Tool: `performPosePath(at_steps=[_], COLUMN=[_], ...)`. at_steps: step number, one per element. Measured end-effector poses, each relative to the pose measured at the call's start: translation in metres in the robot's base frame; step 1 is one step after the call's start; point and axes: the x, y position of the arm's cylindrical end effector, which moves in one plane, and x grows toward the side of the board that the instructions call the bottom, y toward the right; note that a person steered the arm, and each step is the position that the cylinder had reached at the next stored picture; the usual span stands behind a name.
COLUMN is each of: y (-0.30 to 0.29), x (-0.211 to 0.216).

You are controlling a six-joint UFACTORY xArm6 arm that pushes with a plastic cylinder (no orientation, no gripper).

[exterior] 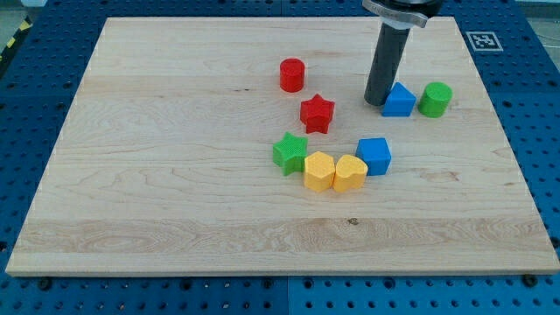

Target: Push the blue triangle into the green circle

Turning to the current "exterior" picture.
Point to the blue cube block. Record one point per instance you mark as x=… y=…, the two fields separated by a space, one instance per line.
x=375 y=153

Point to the blue triangle block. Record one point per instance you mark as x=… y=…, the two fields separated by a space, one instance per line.
x=400 y=101

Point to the yellow hexagon block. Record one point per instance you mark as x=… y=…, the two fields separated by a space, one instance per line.
x=319 y=171

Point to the red star block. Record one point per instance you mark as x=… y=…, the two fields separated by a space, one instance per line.
x=316 y=114

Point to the light wooden board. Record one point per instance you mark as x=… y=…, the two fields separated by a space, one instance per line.
x=163 y=166

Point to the white fiducial marker tag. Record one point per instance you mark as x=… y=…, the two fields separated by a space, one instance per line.
x=484 y=42

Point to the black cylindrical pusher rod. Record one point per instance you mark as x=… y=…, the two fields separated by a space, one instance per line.
x=387 y=56

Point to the red cylinder block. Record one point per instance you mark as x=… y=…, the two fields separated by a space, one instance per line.
x=292 y=75

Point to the yellow heart block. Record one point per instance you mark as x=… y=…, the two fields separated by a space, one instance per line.
x=350 y=173

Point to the green cylinder block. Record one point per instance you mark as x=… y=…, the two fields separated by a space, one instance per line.
x=435 y=99

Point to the green star block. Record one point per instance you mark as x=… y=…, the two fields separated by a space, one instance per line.
x=290 y=153

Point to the robot arm flange with clamp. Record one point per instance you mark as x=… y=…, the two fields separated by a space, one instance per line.
x=404 y=14

